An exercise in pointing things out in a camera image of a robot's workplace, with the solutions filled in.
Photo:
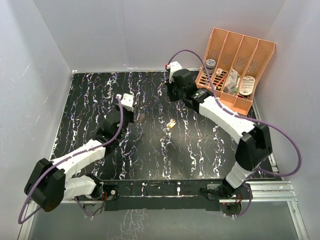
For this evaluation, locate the orange file organizer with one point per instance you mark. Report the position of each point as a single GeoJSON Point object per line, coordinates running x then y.
{"type": "Point", "coordinates": [240, 63]}

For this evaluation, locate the white card box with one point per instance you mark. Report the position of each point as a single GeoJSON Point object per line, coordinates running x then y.
{"type": "Point", "coordinates": [219, 71]}

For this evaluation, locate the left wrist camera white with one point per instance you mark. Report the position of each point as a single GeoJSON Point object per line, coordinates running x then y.
{"type": "Point", "coordinates": [127, 101]}

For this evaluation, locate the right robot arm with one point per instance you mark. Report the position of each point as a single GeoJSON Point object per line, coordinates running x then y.
{"type": "Point", "coordinates": [253, 140]}

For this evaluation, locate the large metal keyring with clips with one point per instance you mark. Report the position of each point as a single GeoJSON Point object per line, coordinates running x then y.
{"type": "Point", "coordinates": [141, 118]}

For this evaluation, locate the black base bar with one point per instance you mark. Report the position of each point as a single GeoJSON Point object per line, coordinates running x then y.
{"type": "Point", "coordinates": [181, 194]}

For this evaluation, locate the oval white blister pack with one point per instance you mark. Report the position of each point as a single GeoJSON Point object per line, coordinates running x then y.
{"type": "Point", "coordinates": [247, 85]}

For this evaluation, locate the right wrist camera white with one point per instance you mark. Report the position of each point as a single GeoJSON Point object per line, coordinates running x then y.
{"type": "Point", "coordinates": [172, 68]}

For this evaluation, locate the patterned lid jar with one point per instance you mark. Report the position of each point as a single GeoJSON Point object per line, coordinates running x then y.
{"type": "Point", "coordinates": [210, 66]}

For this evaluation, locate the white paper packet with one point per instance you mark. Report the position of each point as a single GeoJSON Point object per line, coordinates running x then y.
{"type": "Point", "coordinates": [232, 76]}

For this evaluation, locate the grey green small device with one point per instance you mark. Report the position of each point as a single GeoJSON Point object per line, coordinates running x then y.
{"type": "Point", "coordinates": [230, 88]}

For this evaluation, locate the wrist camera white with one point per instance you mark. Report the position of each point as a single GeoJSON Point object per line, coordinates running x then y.
{"type": "Point", "coordinates": [172, 68]}
{"type": "Point", "coordinates": [127, 101]}

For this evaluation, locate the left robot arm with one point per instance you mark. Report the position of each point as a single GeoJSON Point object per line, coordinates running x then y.
{"type": "Point", "coordinates": [53, 181]}

